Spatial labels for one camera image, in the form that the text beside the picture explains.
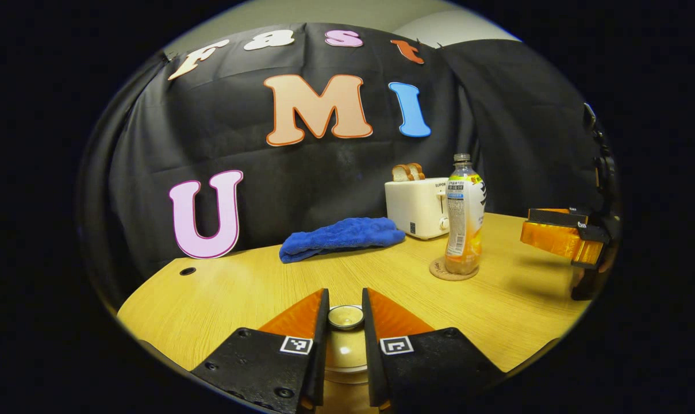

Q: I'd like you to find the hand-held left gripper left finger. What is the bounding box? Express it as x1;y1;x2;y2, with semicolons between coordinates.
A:
191;289;331;414

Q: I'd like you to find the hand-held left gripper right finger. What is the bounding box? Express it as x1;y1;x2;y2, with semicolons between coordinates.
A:
362;287;506;414

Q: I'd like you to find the cream teacup lid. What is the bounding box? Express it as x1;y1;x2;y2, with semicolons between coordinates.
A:
324;305;372;371

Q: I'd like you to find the clear labelled water bottle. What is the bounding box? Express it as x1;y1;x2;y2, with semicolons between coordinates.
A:
444;154;487;275

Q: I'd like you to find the round cork coaster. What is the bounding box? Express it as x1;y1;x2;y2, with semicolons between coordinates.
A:
429;256;479;282

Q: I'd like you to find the black backdrop cloth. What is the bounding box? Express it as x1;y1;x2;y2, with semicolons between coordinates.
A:
78;23;618;300

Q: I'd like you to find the blue towel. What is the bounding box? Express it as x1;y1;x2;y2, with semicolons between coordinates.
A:
279;217;406;264

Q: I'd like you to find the white toaster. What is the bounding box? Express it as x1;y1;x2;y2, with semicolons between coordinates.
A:
385;177;450;240

